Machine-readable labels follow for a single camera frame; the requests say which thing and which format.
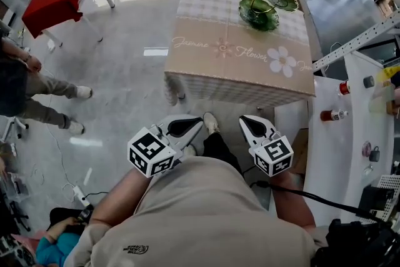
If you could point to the person's left forearm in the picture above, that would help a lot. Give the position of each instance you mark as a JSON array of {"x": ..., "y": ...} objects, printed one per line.
[{"x": 118, "y": 200}]

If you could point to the green glass tiered stand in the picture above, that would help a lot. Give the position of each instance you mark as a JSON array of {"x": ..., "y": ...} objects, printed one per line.
[{"x": 257, "y": 17}]

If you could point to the metal goblet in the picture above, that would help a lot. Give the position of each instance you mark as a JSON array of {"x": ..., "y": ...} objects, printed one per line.
[{"x": 368, "y": 169}]

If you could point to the translucent plastic container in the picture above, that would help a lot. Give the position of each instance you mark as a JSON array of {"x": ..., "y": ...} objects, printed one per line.
[{"x": 381, "y": 100}]

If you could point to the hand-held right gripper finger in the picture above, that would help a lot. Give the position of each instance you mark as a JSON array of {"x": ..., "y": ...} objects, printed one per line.
[
  {"x": 262, "y": 128},
  {"x": 250, "y": 137}
]

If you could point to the black chest harness device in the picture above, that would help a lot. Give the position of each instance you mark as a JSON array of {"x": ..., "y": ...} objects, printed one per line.
[{"x": 359, "y": 247}]

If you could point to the table with beige checked tablecloth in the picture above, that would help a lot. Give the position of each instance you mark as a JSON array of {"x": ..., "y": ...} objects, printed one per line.
[{"x": 234, "y": 72}]

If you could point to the pink round jar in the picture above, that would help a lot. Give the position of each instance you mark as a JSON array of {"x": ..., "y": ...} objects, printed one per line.
[{"x": 366, "y": 148}]

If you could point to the white perforated metal bar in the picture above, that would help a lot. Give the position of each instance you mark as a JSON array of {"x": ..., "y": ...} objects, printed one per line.
[{"x": 356, "y": 43}]

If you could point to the person's right forearm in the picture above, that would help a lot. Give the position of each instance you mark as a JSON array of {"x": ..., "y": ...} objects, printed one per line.
[{"x": 293, "y": 203}]

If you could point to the red can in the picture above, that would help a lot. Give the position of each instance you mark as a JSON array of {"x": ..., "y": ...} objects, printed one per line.
[{"x": 344, "y": 88}]

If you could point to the white perforated basket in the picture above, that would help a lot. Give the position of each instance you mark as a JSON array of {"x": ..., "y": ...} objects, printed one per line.
[{"x": 390, "y": 184}]

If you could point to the person's beige shirt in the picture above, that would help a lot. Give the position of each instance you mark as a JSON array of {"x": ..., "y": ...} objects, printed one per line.
[{"x": 200, "y": 222}]

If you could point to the black box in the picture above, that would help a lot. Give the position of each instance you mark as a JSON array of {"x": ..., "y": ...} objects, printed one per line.
[{"x": 373, "y": 198}]

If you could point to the red sauce bottle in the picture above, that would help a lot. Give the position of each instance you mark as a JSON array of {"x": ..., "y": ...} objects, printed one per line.
[{"x": 331, "y": 115}]

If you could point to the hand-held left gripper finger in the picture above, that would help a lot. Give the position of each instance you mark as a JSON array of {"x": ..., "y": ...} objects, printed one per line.
[
  {"x": 184, "y": 120},
  {"x": 187, "y": 136}
]

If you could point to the white curved counter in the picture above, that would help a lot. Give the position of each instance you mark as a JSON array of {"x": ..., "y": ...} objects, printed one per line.
[{"x": 337, "y": 147}]

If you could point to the person's shoe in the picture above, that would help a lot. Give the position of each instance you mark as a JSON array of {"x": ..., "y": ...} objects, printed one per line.
[
  {"x": 211, "y": 122},
  {"x": 189, "y": 150}
]

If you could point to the yellow bottle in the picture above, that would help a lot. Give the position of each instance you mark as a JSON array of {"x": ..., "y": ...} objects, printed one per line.
[{"x": 389, "y": 72}]

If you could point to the white power strip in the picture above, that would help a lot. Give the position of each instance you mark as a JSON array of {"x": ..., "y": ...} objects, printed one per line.
[{"x": 80, "y": 196}]

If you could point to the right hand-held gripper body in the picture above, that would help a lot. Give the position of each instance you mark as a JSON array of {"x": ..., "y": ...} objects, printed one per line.
[{"x": 273, "y": 156}]

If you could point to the person's black trouser leg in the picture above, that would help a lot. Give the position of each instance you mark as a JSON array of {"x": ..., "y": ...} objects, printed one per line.
[{"x": 222, "y": 150}]

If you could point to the cardboard box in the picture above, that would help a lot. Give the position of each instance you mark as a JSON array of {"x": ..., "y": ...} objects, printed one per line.
[{"x": 299, "y": 150}]

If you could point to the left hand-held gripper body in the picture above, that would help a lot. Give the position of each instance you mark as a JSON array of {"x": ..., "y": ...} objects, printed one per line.
[{"x": 150, "y": 153}]

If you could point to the person's right shoe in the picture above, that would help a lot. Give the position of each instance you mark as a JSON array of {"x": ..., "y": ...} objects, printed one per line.
[{"x": 211, "y": 122}]

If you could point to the small grey cup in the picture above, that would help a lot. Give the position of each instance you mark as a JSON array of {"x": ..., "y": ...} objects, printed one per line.
[{"x": 369, "y": 81}]

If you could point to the person's left shoe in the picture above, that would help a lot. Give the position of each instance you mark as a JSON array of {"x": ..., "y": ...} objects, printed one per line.
[{"x": 189, "y": 150}]

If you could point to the white chair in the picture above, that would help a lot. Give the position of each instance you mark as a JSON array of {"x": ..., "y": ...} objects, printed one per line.
[{"x": 12, "y": 128}]

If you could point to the dark grey mug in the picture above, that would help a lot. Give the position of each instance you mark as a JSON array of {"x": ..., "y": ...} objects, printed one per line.
[{"x": 374, "y": 154}]

